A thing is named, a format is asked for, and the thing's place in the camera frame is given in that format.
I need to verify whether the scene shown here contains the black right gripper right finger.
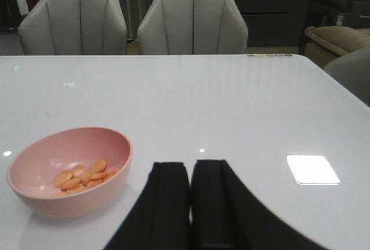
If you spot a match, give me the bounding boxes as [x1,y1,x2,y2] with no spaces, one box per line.
[190,160,322,249]

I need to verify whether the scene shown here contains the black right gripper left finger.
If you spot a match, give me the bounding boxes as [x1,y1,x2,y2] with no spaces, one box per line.
[105,162,190,249]

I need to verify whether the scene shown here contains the orange ham slices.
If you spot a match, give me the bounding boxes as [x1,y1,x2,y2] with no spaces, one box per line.
[53,159,117,197]

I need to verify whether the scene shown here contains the pink plastic bowl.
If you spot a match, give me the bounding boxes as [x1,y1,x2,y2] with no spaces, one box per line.
[7,127,132,218]

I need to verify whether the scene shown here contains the coloured dot sticker strip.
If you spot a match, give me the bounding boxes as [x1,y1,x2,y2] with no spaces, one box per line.
[246,54,293,58]

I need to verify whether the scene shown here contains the grey chair at table side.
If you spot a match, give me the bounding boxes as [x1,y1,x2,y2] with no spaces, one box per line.
[324,46,369,106]

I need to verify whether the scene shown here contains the right grey upholstered chair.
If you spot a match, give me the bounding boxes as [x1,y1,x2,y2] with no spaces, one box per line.
[138,0,249,55]

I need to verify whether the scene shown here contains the grey upholstered chair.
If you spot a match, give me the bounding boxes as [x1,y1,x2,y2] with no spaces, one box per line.
[18,0,127,55]
[138,0,249,55]

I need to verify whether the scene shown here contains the left grey upholstered chair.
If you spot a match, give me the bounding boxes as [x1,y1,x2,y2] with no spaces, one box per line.
[18,0,127,55]

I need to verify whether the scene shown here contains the black appliance box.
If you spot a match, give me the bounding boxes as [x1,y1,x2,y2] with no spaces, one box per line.
[298,0,369,54]

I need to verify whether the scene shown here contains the person in dark clothes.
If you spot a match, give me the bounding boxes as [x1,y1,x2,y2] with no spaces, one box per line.
[1,0,22,33]

